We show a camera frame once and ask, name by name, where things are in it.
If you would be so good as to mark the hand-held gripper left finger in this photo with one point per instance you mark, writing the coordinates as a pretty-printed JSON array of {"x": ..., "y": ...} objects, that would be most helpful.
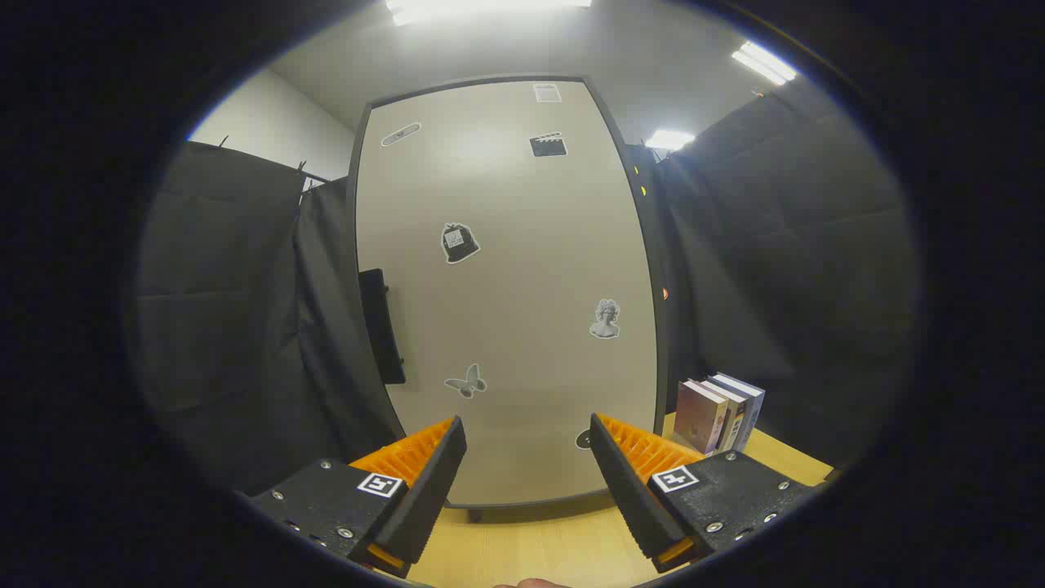
[{"x": 429, "y": 498}]

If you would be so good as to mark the small ceiling light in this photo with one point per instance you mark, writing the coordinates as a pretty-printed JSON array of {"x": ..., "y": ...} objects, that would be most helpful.
[{"x": 669, "y": 140}]

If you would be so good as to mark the grey blue cover book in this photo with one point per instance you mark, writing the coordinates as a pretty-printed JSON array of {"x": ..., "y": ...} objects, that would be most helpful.
[{"x": 753, "y": 412}]

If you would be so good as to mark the large ceiling light panel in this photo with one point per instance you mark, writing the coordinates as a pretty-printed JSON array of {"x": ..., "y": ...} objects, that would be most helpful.
[{"x": 482, "y": 8}]

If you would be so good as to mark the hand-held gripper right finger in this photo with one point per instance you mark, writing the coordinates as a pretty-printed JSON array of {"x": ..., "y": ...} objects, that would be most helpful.
[{"x": 633, "y": 498}]

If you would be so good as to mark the long ceiling light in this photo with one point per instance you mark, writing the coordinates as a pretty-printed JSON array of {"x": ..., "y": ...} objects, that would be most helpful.
[{"x": 763, "y": 63}]

